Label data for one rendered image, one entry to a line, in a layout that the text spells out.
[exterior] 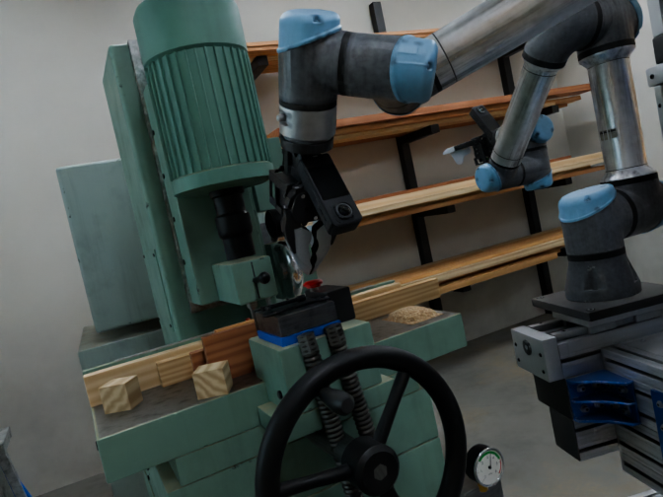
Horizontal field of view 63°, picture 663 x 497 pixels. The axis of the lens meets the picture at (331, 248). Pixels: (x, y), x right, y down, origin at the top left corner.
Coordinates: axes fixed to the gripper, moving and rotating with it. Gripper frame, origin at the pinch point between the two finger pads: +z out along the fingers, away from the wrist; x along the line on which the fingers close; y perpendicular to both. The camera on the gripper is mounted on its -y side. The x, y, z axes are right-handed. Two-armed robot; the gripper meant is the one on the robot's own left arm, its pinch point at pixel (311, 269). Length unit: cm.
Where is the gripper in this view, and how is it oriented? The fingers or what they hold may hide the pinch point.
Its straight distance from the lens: 81.3
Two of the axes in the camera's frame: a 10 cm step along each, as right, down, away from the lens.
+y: -4.8, -4.6, 7.4
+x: -8.7, 2.2, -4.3
